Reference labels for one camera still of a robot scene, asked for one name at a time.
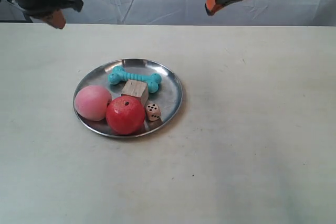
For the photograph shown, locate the white backdrop cloth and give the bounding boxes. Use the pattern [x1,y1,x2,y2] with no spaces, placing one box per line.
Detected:
[62,0,335,26]

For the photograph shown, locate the round silver metal plate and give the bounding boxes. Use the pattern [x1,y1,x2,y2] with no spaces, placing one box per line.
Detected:
[74,58,183,139]

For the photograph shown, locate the small wooden block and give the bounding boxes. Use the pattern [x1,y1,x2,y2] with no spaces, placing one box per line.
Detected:
[121,80,149,106]

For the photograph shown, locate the turquoise rubber bone toy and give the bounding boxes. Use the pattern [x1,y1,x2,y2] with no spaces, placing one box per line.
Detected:
[108,66,162,93]

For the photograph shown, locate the red apple fruit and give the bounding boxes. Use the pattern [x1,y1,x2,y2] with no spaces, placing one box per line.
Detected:
[106,95,145,135]

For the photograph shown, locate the pink peach fruit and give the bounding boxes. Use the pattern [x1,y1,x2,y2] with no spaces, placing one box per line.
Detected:
[74,85,112,121]

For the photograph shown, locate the wooden die black dots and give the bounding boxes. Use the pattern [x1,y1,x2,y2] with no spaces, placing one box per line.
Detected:
[145,103,161,121]

